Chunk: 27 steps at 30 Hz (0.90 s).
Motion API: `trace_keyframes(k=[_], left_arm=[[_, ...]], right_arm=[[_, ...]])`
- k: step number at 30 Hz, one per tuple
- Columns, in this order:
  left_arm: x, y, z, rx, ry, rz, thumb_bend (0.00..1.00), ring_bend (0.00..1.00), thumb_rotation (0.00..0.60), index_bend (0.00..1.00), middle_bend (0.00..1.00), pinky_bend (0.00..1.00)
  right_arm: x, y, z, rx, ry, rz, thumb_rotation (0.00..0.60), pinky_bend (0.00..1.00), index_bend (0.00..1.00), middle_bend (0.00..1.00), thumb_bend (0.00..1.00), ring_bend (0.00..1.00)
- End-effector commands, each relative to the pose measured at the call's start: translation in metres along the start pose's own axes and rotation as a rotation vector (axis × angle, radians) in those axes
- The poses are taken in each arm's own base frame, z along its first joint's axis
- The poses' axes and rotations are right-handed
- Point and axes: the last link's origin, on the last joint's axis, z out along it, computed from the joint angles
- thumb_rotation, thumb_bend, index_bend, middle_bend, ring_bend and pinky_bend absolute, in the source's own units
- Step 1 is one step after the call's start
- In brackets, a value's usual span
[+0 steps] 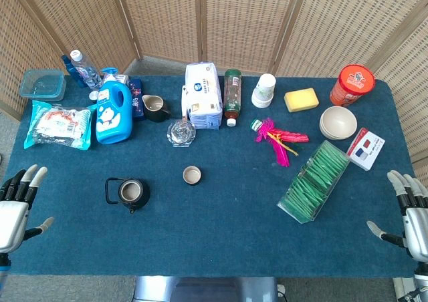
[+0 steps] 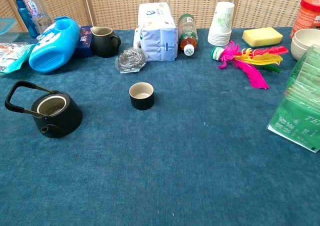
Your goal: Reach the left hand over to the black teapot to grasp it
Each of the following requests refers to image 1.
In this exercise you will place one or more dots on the dark blue floral box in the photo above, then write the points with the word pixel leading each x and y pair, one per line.
pixel 137 98

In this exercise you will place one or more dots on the clear glass ashtray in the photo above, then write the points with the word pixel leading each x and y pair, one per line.
pixel 181 132

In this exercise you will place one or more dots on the snack bag with teal edges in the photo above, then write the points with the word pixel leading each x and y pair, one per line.
pixel 58 123

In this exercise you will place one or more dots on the black cast iron teapot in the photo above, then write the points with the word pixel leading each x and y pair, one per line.
pixel 128 191

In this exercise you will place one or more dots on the woven bamboo folding screen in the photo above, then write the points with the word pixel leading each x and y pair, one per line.
pixel 234 24

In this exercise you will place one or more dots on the yellow sponge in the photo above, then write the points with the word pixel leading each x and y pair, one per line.
pixel 301 100

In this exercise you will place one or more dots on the blue table cloth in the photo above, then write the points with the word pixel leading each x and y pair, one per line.
pixel 207 222

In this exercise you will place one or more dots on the beige stacked bowls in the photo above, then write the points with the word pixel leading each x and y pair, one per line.
pixel 338 122

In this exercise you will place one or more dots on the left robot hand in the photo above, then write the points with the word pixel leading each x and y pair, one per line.
pixel 13 215

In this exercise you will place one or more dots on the small ceramic cup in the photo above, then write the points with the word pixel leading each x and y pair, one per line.
pixel 192 175

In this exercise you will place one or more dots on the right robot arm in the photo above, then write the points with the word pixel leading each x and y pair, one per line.
pixel 419 282

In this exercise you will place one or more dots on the clear box of green packets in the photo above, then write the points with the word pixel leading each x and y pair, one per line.
pixel 312 183

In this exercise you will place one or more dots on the dark ceramic pitcher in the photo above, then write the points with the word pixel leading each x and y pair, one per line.
pixel 154 108

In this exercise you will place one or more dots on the white card box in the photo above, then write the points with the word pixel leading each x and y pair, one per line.
pixel 365 149

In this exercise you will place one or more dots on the clear water bottle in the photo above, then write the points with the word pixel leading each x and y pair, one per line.
pixel 85 69

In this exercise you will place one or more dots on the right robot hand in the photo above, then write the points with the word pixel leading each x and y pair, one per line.
pixel 413 222

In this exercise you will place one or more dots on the small white bottle cap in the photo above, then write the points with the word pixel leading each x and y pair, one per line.
pixel 93 96

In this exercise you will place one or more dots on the tea drink bottle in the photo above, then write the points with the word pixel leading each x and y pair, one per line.
pixel 232 96

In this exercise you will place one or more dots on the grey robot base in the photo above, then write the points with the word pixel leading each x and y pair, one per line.
pixel 207 288

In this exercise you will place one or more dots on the pink feather shuttlecock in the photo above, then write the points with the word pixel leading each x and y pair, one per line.
pixel 277 138

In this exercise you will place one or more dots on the stacked white paper cups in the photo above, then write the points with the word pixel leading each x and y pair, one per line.
pixel 264 91

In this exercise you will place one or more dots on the blue detergent bottle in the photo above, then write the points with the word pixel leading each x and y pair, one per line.
pixel 113 113

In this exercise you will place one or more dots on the white tissue pack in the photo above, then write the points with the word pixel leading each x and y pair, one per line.
pixel 203 95

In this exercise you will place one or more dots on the clear plastic food container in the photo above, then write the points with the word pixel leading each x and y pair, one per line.
pixel 43 85

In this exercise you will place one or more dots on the orange snack canister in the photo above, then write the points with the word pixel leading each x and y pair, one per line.
pixel 351 85

